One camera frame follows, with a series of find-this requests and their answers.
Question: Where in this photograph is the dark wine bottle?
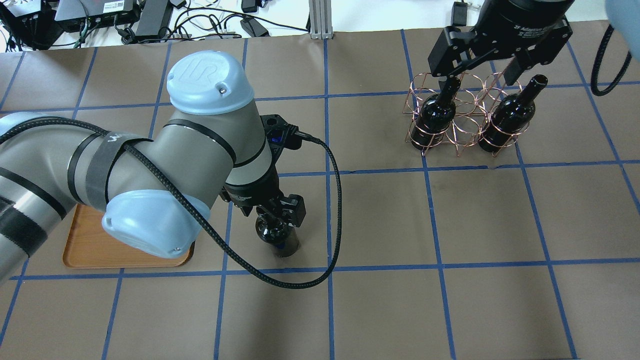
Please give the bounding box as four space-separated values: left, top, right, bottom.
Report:
478 74 548 153
409 77 461 151
254 206 300 258

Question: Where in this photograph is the electronics and cables pile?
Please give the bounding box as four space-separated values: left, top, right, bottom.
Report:
0 0 311 51

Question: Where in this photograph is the aluminium profile post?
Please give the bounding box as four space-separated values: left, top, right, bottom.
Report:
308 0 334 40

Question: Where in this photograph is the black gripper tray side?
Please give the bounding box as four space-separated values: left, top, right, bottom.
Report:
220 114 306 228

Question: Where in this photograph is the black gripper over rack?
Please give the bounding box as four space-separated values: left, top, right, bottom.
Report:
427 0 573 88

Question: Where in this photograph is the black power adapter box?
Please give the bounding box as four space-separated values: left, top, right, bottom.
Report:
450 0 469 27

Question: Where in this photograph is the wooden tray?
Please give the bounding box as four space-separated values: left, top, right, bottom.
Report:
62 204 195 269

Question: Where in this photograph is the copper wire wine rack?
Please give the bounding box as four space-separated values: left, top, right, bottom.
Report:
402 71 524 157

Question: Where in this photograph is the robot arm over rack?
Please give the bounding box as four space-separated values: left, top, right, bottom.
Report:
427 0 639 96

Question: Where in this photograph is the robot arm over tray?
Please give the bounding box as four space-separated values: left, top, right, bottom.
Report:
0 50 306 282

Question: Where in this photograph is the black braided cable tray arm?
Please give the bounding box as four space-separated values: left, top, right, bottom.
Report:
1 113 340 289

